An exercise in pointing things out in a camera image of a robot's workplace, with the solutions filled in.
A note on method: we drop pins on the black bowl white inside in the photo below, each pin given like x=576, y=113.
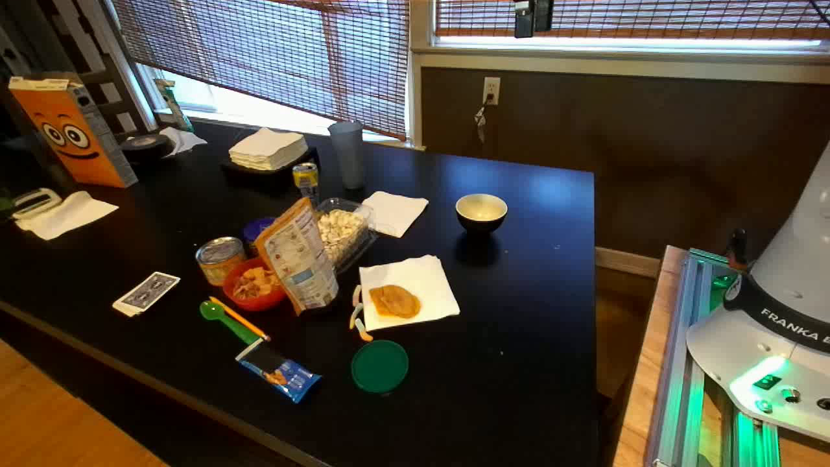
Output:
x=480, y=211

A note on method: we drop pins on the clear container with popcorn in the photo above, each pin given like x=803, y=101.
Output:
x=343, y=228

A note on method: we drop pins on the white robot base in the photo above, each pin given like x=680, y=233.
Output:
x=769, y=340

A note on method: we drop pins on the white napkin near bowl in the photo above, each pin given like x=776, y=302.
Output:
x=392, y=212

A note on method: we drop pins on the orange bowl with cereal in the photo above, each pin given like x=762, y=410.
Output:
x=252, y=285

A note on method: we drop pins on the white napkin under cookie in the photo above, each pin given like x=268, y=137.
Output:
x=421, y=277

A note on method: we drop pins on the round brown cookie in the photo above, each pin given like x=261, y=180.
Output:
x=395, y=302

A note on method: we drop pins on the grey translucent plastic cup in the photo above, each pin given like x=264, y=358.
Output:
x=348, y=142

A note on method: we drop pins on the orange white snack pouch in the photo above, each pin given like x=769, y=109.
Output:
x=291, y=245

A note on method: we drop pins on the small yellow capped bottle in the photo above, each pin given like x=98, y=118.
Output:
x=308, y=180

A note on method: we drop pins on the green round lid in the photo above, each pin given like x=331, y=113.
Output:
x=379, y=367

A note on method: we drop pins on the blue round lid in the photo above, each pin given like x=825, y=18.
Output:
x=256, y=225

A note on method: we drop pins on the blue snack bar wrapper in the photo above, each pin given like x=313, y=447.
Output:
x=279, y=372

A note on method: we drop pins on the bamboo window blind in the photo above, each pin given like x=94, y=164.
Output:
x=334, y=58

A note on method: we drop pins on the small metal tin can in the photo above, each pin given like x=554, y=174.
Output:
x=217, y=257

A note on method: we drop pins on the orange pencil stick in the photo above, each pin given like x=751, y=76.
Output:
x=239, y=318

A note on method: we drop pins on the green plastic spoon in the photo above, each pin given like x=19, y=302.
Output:
x=214, y=311

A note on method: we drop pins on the playing card deck box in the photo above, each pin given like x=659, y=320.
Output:
x=146, y=294

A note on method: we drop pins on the black round dish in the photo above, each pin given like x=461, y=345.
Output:
x=146, y=145

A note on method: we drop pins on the white napkin at left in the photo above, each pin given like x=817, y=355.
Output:
x=70, y=212

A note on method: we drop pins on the orange cereal box with face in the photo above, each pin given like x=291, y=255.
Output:
x=74, y=128

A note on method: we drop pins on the white remote device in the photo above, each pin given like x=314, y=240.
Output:
x=31, y=202

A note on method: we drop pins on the white wall outlet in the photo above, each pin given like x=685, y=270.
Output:
x=491, y=92

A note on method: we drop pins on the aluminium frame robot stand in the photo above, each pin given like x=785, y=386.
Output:
x=694, y=421

